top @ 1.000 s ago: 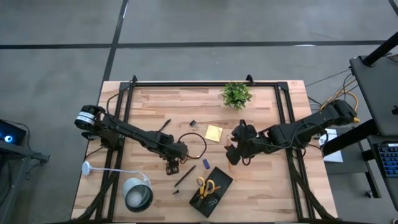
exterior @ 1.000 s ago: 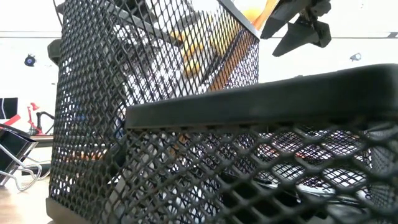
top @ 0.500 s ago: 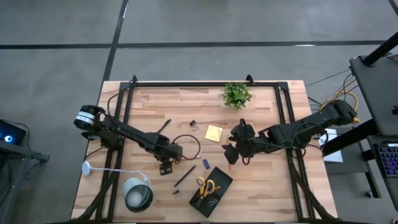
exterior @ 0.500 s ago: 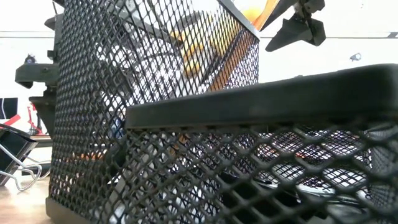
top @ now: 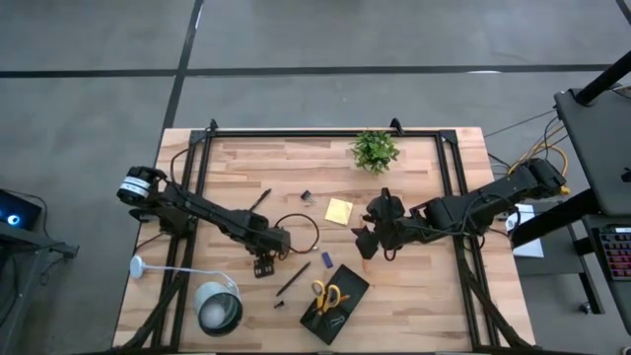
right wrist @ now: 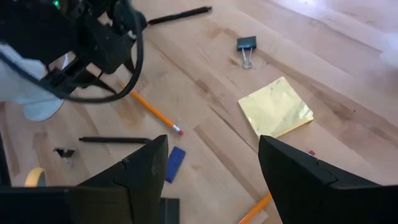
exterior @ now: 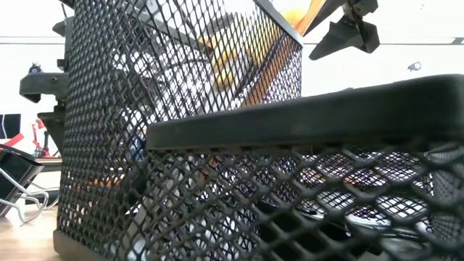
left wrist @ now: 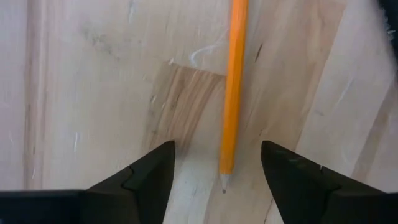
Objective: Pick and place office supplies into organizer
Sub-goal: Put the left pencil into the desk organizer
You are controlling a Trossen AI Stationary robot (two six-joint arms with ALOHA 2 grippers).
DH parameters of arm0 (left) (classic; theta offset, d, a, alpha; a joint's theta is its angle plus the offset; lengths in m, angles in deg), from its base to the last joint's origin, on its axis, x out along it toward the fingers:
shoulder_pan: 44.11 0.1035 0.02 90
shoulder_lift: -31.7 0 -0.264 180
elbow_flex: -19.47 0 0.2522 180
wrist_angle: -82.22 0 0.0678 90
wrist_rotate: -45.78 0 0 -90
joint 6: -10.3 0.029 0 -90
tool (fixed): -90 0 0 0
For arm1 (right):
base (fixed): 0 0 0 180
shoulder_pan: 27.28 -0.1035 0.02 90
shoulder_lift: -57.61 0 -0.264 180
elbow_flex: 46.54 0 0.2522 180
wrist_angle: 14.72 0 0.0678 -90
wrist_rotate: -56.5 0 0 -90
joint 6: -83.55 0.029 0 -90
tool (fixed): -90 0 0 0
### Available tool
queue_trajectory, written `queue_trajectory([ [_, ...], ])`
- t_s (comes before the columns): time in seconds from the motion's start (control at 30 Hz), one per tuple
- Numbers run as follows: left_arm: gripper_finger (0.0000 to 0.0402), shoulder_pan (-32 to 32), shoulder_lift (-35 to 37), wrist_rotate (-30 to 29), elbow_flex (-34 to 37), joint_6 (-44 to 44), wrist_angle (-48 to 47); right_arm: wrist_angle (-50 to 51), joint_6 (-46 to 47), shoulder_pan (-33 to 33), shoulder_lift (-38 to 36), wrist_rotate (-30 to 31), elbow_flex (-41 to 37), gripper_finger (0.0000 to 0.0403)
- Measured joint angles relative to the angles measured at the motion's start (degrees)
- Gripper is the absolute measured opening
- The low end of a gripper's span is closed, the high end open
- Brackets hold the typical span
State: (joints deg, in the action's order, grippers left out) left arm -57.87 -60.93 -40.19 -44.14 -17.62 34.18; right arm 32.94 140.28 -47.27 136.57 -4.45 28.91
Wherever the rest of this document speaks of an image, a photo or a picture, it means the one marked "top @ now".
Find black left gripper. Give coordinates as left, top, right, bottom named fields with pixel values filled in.
left=245, top=221, right=292, bottom=278

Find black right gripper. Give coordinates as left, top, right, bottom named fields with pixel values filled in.
left=352, top=196, right=428, bottom=261

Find black marker pen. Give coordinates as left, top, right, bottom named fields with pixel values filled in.
left=274, top=260, right=313, bottom=298

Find yellow sticky note pad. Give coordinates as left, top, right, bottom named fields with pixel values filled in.
left=323, top=196, right=355, bottom=227

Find black mesh desk organizer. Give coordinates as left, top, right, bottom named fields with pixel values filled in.
left=299, top=262, right=372, bottom=347

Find slim black pen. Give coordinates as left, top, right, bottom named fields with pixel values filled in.
left=247, top=187, right=273, bottom=213

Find yellow handled scissors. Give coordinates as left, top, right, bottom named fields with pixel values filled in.
left=310, top=279, right=342, bottom=317

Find white desk lamp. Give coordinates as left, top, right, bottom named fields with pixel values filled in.
left=128, top=254, right=245, bottom=338

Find small green potted plant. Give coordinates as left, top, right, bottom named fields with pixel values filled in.
left=349, top=129, right=401, bottom=177

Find white paper sheet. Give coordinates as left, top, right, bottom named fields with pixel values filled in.
left=505, top=202, right=546, bottom=259

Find grey side desk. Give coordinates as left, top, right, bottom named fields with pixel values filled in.
left=510, top=186, right=631, bottom=341

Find grey metal side table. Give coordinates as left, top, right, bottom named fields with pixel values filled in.
left=0, top=221, right=80, bottom=355

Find grey laptop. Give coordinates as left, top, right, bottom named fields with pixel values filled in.
left=553, top=87, right=631, bottom=218

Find backlit computer keyboard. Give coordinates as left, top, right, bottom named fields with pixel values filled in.
left=591, top=225, right=631, bottom=283

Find black computer with blue light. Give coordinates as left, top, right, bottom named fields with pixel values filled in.
left=0, top=188, right=43, bottom=232

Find black metal pole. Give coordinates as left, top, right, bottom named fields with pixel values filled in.
left=574, top=48, right=631, bottom=107

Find black left wrist camera cable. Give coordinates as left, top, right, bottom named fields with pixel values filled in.
left=273, top=212, right=320, bottom=255

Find black aluminium table frame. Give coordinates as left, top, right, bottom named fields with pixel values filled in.
left=115, top=117, right=536, bottom=355

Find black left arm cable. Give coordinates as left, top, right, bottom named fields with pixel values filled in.
left=169, top=146, right=191, bottom=186

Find yellow extension cord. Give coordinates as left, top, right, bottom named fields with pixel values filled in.
left=507, top=122, right=572, bottom=196

